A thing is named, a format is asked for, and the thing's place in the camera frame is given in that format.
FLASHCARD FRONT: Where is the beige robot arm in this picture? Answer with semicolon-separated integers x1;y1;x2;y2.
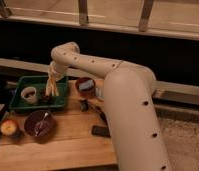
49;42;172;171

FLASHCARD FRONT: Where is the metal spoon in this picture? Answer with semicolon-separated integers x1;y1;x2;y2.
35;112;49;136

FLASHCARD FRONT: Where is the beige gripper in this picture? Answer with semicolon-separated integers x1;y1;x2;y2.
48;61;68;80

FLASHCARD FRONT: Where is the small black can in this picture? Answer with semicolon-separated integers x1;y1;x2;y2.
80;100;89;112

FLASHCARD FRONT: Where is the purple bowl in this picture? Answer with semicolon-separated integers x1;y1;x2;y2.
24;110;56;138

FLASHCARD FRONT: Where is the white cup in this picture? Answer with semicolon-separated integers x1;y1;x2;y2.
21;87;38;104

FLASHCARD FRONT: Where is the green plastic tray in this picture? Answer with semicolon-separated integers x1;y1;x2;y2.
9;75;68;113

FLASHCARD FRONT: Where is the black rectangular block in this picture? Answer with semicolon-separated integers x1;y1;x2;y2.
91;125;110;137

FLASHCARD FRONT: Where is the dark grapes bunch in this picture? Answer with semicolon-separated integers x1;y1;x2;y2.
39;94;54;105

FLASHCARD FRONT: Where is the blue sponge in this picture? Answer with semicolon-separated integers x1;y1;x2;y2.
79;79;94;91

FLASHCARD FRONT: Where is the red yellow apple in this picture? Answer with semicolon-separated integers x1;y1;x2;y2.
0;119;19;136

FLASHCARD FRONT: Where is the black handled utensil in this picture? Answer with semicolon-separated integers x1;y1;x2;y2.
90;102;107;124

